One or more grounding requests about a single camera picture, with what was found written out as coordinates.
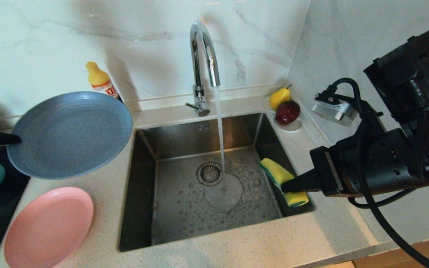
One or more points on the blue plastic plate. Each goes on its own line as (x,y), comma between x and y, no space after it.
(69,134)

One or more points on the wooden cabinet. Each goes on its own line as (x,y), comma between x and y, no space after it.
(415,258)

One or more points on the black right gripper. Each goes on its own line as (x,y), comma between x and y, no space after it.
(385,163)

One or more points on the chrome gooseneck faucet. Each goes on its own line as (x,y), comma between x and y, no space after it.
(197,74)

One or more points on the pink plastic plate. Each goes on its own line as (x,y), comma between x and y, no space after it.
(47,229)

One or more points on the small white saucer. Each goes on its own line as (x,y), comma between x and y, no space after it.
(266,105)
(292,128)

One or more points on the yellow pear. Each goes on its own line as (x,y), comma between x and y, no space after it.
(278,97)

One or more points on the yellow green sponge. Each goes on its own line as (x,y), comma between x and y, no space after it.
(277,173)

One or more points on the stainless steel sink basin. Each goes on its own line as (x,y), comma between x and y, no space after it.
(184,216)

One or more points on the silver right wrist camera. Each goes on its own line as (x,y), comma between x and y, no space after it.
(335,111)

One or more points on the dark red apple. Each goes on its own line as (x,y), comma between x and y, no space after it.
(287,112)

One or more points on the yellow-capped orange dish soap bottle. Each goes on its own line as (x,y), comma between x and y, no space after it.
(99,76)

